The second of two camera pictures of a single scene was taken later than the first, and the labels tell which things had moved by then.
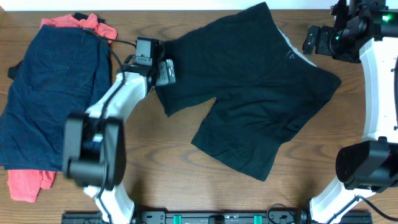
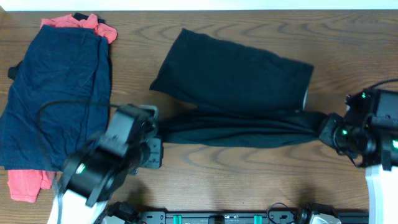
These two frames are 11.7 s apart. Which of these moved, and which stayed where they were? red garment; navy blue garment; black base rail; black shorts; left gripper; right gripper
Moved: right gripper; left gripper; black shorts
Stayed: navy blue garment; black base rail; red garment
